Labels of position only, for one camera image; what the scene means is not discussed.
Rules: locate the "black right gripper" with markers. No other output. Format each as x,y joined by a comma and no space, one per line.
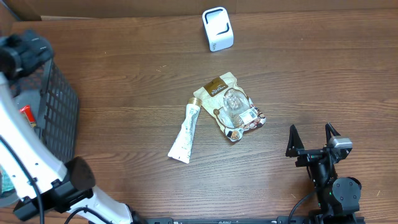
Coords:
308,155

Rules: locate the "beige brown snack pouch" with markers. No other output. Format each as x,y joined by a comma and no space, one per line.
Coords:
227,103

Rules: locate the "white tube with gold cap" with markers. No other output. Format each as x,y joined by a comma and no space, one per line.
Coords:
182,147

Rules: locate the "orange spaghetti packet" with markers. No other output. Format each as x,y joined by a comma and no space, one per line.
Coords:
28,115

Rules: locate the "teal wet wipes packet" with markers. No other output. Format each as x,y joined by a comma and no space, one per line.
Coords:
7,187

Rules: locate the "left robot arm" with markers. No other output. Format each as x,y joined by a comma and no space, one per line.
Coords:
42,182

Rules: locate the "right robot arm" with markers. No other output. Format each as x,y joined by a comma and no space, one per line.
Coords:
338,197

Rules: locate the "white barcode scanner box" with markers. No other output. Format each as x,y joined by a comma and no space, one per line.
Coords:
218,29

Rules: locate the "dark grey plastic basket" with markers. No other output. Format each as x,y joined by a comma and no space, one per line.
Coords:
54,106

